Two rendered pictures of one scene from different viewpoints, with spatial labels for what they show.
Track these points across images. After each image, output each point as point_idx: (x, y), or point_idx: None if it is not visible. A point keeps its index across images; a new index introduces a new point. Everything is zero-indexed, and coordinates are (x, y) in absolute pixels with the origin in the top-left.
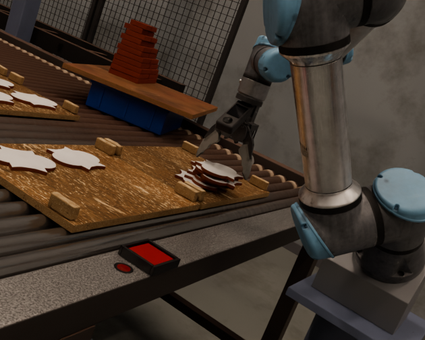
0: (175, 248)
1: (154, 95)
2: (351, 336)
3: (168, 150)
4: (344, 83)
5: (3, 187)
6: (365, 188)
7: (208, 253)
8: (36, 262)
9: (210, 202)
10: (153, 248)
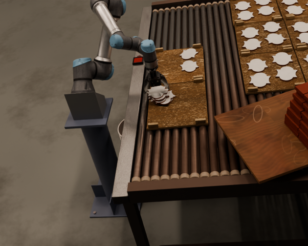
0: (138, 69)
1: (252, 116)
2: None
3: (202, 111)
4: (102, 26)
5: None
6: (93, 61)
7: (132, 74)
8: None
9: None
10: (139, 61)
